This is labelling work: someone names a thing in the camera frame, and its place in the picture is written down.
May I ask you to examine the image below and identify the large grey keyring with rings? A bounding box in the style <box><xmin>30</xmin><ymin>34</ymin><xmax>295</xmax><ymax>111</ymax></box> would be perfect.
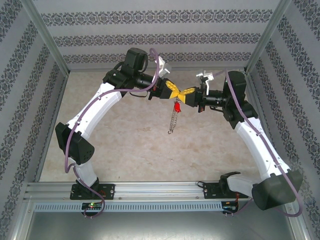
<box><xmin>167</xmin><ymin>98</ymin><xmax>183</xmax><ymax>135</ymax></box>

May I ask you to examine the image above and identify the small dark circuit board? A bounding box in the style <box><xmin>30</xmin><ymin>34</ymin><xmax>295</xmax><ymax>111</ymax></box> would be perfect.
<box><xmin>221</xmin><ymin>200</ymin><xmax>240</xmax><ymax>213</ymax></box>

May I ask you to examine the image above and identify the grey sheet metal panel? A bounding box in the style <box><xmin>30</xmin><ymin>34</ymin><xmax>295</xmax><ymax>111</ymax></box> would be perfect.
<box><xmin>24</xmin><ymin>211</ymin><xmax>295</xmax><ymax>240</ymax></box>

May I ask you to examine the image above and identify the circuit board with green light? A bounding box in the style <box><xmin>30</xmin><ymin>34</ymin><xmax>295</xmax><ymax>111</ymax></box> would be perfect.
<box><xmin>81</xmin><ymin>201</ymin><xmax>104</xmax><ymax>211</ymax></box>

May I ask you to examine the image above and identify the aluminium rear frame bar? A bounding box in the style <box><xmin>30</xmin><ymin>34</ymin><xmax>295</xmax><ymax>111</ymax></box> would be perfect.
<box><xmin>66</xmin><ymin>66</ymin><xmax>248</xmax><ymax>73</ymax></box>

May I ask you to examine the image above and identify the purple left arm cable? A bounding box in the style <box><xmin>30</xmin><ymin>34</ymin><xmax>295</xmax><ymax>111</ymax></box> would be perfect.
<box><xmin>64</xmin><ymin>47</ymin><xmax>161</xmax><ymax>218</ymax></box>

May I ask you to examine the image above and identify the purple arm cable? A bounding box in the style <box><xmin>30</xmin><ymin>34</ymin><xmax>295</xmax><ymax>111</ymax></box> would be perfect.
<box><xmin>211</xmin><ymin>68</ymin><xmax>304</xmax><ymax>218</ymax></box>
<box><xmin>64</xmin><ymin>47</ymin><xmax>161</xmax><ymax>218</ymax></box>

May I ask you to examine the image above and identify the aluminium frame post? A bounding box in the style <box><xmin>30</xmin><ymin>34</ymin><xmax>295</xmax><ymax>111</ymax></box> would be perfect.
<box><xmin>19</xmin><ymin>0</ymin><xmax>70</xmax><ymax>74</ymax></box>
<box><xmin>244</xmin><ymin>0</ymin><xmax>293</xmax><ymax>74</ymax></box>

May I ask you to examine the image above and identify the aluminium mounting rail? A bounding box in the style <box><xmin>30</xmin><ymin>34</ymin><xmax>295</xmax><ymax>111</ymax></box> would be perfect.
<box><xmin>23</xmin><ymin>181</ymin><xmax>296</xmax><ymax>202</ymax></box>

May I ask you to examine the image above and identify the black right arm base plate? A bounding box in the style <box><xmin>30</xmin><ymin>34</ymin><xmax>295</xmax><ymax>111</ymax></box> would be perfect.
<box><xmin>202</xmin><ymin>181</ymin><xmax>250</xmax><ymax>200</ymax></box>

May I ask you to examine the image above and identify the slotted grey cable duct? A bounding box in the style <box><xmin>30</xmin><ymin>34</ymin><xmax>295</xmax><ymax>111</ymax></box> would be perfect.
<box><xmin>33</xmin><ymin>201</ymin><xmax>223</xmax><ymax>212</ymax></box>

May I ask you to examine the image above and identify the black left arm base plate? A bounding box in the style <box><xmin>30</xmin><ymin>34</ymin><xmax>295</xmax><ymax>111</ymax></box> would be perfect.
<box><xmin>69</xmin><ymin>183</ymin><xmax>116</xmax><ymax>201</ymax></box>

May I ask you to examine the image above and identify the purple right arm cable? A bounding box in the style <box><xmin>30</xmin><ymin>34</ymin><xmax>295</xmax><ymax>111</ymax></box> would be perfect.
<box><xmin>211</xmin><ymin>68</ymin><xmax>304</xmax><ymax>218</ymax></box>

